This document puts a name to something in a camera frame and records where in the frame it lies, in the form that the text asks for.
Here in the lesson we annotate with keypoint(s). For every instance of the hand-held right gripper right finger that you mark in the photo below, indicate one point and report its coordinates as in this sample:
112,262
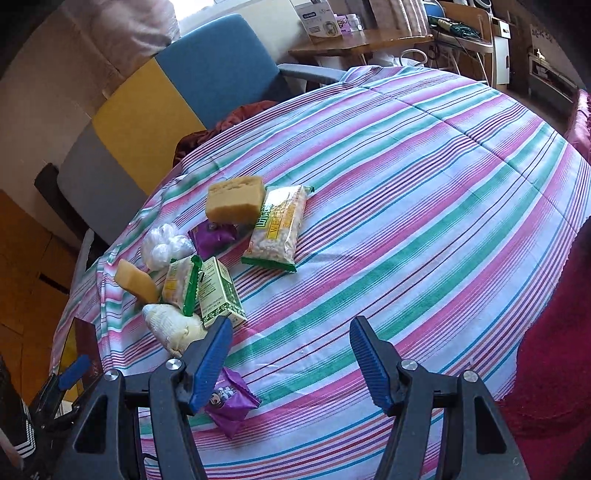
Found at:
369,360

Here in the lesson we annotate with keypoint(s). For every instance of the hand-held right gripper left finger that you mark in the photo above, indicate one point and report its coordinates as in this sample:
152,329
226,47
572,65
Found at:
210,364

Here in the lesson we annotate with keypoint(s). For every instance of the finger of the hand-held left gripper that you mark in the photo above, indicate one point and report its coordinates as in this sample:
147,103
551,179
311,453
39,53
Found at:
74,370

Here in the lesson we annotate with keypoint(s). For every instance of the dark red cardboard box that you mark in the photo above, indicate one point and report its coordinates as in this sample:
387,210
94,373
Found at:
85,339

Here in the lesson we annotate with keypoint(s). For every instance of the purple snack packet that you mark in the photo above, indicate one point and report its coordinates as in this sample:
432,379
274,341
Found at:
233,399
213,237

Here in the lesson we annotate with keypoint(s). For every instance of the white mesh bag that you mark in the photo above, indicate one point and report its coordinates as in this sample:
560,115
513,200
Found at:
171,325

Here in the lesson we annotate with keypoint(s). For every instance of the green white carton box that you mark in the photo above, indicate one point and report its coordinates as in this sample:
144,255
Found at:
220,295

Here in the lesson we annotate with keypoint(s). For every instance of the small clear snack packet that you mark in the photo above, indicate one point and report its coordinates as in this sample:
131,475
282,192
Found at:
180,281

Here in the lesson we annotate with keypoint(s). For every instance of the small yellow sponge block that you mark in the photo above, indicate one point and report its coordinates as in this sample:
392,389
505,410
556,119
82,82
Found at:
136,280

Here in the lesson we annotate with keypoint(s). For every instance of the white bag of balls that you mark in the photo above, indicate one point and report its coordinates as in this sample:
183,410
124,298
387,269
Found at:
164,247

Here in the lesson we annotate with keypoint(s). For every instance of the large clear snack packet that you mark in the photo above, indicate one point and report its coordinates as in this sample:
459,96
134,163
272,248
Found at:
277,230

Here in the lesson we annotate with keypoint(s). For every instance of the large yellow sponge block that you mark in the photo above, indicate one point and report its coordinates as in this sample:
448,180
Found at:
233,201

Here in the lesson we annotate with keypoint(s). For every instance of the striped pink green tablecloth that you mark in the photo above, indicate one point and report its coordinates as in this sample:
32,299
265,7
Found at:
392,207

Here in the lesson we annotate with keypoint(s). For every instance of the red fuzzy blanket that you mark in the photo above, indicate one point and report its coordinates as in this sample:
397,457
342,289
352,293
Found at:
554,360

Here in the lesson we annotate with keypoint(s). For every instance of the dark red cloth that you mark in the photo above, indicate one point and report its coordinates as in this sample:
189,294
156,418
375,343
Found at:
231,122

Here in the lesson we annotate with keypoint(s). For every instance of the blue yellow grey chair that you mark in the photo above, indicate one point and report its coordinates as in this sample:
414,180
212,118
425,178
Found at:
138,115

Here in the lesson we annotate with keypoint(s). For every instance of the wooden side table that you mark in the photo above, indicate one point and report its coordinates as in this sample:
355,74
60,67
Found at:
360,44

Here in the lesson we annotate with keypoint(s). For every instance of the white metal rack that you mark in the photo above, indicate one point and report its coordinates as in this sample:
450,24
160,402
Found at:
475,50

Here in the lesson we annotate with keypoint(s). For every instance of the low wooden cabinet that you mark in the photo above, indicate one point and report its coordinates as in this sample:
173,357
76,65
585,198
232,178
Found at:
549,76

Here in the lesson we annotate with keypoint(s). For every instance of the small glass jar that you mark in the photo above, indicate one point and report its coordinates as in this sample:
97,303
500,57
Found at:
354,23

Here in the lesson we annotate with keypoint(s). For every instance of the white printed carton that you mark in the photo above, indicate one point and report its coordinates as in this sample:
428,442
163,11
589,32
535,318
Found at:
318,21

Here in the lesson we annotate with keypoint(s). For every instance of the green folded umbrella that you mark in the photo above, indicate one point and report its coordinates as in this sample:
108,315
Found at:
455,27

